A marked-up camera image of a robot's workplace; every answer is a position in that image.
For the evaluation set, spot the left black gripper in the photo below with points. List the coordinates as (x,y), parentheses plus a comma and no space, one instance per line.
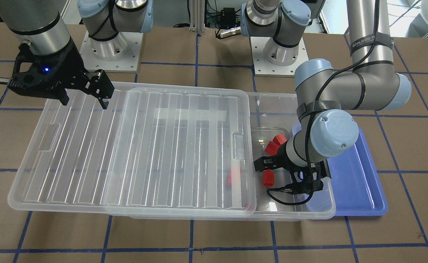
(281,152)

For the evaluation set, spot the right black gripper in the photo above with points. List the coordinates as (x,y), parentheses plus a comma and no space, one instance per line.
(69,65)

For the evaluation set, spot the clear plastic box lid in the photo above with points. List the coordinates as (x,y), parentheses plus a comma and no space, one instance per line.
(157,151)

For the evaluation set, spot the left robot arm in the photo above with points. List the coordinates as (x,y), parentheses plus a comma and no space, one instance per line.
(325,96)

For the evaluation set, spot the red block pair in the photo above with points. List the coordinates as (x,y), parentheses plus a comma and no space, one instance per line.
(280,139)
(272,148)

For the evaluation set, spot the red block under lid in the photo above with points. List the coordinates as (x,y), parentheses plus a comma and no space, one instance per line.
(233,177)

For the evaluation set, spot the blue plastic tray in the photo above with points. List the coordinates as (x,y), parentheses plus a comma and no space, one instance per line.
(353,187)

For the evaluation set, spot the black power adapter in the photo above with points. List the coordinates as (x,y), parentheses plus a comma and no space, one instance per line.
(228,15)

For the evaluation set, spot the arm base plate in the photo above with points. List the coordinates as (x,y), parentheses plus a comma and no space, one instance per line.
(272,60)
(119,55)

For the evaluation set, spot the aluminium frame post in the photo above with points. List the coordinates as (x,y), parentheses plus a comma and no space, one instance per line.
(197,10)

